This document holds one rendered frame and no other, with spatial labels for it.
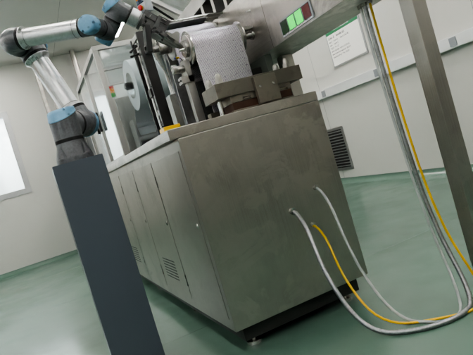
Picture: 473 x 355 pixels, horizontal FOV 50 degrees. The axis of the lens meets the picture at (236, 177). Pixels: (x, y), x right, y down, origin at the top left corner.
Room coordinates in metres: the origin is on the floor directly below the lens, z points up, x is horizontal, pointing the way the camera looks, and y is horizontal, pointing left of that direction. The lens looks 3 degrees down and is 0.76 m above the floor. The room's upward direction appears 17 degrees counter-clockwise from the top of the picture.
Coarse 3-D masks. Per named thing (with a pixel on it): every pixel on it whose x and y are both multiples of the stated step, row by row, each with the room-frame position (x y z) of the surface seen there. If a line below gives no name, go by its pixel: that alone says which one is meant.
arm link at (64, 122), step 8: (56, 112) 2.06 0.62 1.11; (64, 112) 2.06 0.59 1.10; (72, 112) 2.09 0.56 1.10; (48, 120) 2.09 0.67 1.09; (56, 120) 2.05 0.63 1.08; (64, 120) 2.06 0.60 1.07; (72, 120) 2.08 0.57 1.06; (80, 120) 2.13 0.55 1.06; (56, 128) 2.06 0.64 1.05; (64, 128) 2.06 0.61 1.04; (72, 128) 2.07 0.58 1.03; (80, 128) 2.11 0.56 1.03; (56, 136) 2.06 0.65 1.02; (64, 136) 2.06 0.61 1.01; (72, 136) 2.07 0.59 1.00
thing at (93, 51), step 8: (128, 40) 3.17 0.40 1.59; (96, 48) 3.09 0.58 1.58; (104, 48) 3.11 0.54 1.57; (88, 56) 3.26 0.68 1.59; (96, 56) 3.09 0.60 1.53; (88, 64) 3.36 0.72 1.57; (96, 64) 3.08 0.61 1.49; (80, 80) 3.83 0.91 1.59; (104, 80) 3.09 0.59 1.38; (80, 88) 4.02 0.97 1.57; (88, 88) 3.62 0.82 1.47; (104, 88) 3.08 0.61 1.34; (112, 104) 3.09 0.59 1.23; (96, 112) 3.58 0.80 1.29; (112, 112) 3.09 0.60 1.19; (120, 128) 3.09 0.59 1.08; (104, 136) 3.63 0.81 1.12; (120, 136) 3.09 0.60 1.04; (120, 144) 3.11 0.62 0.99; (96, 152) 4.16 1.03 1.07; (128, 152) 3.10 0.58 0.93
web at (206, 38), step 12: (204, 24) 2.54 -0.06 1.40; (180, 36) 2.46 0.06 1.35; (192, 36) 2.23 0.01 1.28; (204, 36) 2.25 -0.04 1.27; (216, 36) 2.26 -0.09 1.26; (228, 36) 2.28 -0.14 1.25; (240, 36) 2.30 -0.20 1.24; (204, 48) 2.24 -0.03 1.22; (216, 48) 2.26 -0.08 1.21; (168, 60) 2.57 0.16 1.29; (180, 60) 2.45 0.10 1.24; (192, 72) 2.33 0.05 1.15; (180, 96) 2.58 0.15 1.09; (192, 120) 2.59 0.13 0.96
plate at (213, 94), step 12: (276, 72) 2.13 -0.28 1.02; (288, 72) 2.15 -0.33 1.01; (300, 72) 2.17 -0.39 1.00; (216, 84) 2.02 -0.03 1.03; (228, 84) 2.04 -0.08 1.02; (240, 84) 2.06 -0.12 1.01; (252, 84) 2.08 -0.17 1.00; (204, 96) 2.15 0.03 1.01; (216, 96) 2.03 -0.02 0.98; (228, 96) 2.04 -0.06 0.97
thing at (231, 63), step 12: (228, 48) 2.28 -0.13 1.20; (240, 48) 2.30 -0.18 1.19; (204, 60) 2.23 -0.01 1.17; (216, 60) 2.25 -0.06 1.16; (228, 60) 2.27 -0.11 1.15; (240, 60) 2.29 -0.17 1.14; (204, 72) 2.22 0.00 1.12; (216, 72) 2.24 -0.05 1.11; (228, 72) 2.26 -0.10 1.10; (240, 72) 2.28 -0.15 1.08; (204, 84) 2.22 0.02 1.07
